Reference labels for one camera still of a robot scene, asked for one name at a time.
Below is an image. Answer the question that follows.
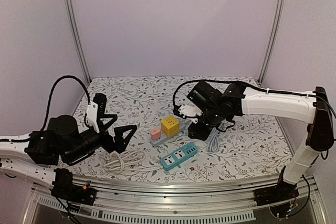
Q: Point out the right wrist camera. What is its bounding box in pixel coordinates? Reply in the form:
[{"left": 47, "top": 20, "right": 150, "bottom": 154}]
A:
[{"left": 177, "top": 104, "right": 203, "bottom": 124}]

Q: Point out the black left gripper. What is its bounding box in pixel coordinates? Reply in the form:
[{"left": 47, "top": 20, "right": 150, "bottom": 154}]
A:
[{"left": 64, "top": 115, "right": 138, "bottom": 165}]

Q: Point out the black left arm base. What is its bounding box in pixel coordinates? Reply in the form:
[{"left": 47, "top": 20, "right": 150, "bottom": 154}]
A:
[{"left": 51, "top": 168, "right": 97, "bottom": 206}]

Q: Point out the aluminium front rail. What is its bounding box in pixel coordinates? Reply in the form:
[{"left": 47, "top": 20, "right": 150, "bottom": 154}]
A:
[{"left": 23, "top": 175, "right": 329, "bottom": 223}]

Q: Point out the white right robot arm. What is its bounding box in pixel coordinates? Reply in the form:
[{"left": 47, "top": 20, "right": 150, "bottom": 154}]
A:
[{"left": 187, "top": 81, "right": 335, "bottom": 201}]

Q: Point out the right aluminium frame post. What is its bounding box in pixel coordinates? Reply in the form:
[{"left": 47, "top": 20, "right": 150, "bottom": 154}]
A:
[{"left": 257, "top": 0, "right": 285, "bottom": 85}]

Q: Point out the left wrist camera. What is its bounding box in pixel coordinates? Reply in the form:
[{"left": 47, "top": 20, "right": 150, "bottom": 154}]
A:
[{"left": 84, "top": 93, "right": 107, "bottom": 133}]

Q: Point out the aluminium frame post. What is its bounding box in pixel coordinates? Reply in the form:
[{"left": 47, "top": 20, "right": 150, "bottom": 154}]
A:
[
  {"left": 257, "top": 0, "right": 285, "bottom": 85},
  {"left": 64, "top": 0, "right": 91, "bottom": 84}
]

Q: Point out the left aluminium frame post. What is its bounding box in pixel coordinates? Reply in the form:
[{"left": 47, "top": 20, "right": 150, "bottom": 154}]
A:
[{"left": 64, "top": 0, "right": 91, "bottom": 84}]

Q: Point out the light blue power cord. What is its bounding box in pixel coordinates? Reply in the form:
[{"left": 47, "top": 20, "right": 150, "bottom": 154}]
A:
[{"left": 206, "top": 126, "right": 224, "bottom": 153}]

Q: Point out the teal white power strip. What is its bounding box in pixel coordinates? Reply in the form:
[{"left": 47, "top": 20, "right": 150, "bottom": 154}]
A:
[{"left": 160, "top": 143, "right": 198, "bottom": 172}]

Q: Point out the light blue power strip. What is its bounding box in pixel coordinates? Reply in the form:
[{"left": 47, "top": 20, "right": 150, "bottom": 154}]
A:
[{"left": 149, "top": 122, "right": 186, "bottom": 147}]

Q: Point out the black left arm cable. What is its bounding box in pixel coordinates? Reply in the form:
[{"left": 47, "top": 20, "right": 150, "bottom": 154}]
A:
[{"left": 39, "top": 75, "right": 91, "bottom": 133}]

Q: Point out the floral patterned table mat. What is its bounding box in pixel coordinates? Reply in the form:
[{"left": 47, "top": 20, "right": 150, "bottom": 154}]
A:
[{"left": 70, "top": 76, "right": 291, "bottom": 183}]

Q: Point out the white cord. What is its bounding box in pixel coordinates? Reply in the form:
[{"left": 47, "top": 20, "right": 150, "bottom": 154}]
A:
[{"left": 102, "top": 150, "right": 163, "bottom": 174}]

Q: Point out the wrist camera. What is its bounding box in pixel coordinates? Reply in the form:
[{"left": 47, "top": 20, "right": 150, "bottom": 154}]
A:
[
  {"left": 177, "top": 104, "right": 203, "bottom": 124},
  {"left": 84, "top": 93, "right": 107, "bottom": 133}
]

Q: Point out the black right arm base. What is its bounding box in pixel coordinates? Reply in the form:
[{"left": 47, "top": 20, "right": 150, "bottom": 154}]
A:
[{"left": 253, "top": 167, "right": 299, "bottom": 219}]

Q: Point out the yellow cube plug adapter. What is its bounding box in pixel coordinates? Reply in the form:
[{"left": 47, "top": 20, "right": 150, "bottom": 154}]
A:
[{"left": 161, "top": 115, "right": 180, "bottom": 137}]

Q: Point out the pink cube plug adapter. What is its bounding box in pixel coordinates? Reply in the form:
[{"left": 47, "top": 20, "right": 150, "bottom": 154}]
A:
[{"left": 150, "top": 127, "right": 162, "bottom": 141}]

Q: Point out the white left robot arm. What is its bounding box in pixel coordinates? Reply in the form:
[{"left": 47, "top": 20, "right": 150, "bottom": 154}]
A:
[{"left": 1, "top": 115, "right": 137, "bottom": 166}]

